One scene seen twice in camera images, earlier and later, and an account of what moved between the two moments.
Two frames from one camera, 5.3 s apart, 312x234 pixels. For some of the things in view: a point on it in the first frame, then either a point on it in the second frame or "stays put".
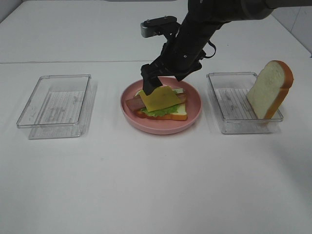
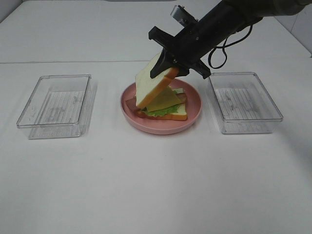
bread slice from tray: x=182 y=115 stays put
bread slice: x=267 y=93 -> x=148 y=89
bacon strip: x=182 y=97 stays put
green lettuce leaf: x=162 y=111 stays put
